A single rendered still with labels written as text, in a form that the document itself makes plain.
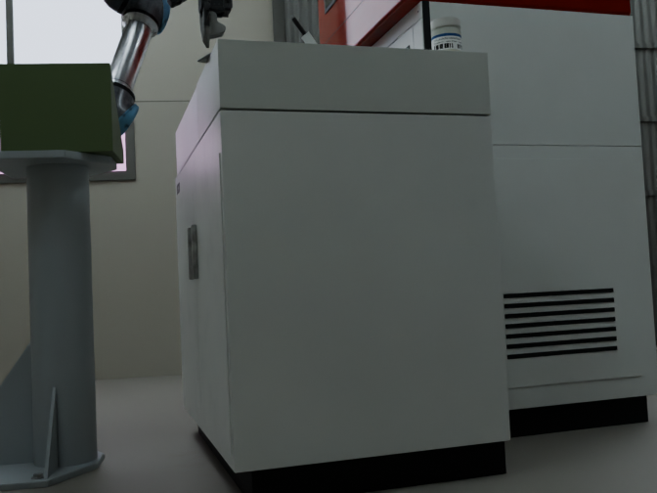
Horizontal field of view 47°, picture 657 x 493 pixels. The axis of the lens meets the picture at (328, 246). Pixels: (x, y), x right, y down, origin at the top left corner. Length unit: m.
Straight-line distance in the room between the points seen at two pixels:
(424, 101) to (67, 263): 1.01
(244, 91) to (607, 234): 1.21
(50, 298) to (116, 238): 2.23
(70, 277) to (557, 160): 1.39
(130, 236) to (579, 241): 2.68
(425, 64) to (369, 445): 0.85
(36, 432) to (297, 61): 1.17
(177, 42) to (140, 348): 1.72
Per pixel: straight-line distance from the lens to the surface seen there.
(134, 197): 4.30
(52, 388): 2.09
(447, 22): 1.85
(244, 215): 1.55
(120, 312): 4.27
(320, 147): 1.61
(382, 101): 1.68
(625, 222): 2.39
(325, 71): 1.66
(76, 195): 2.11
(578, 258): 2.28
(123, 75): 2.39
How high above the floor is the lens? 0.44
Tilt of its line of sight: 3 degrees up
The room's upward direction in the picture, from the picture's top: 3 degrees counter-clockwise
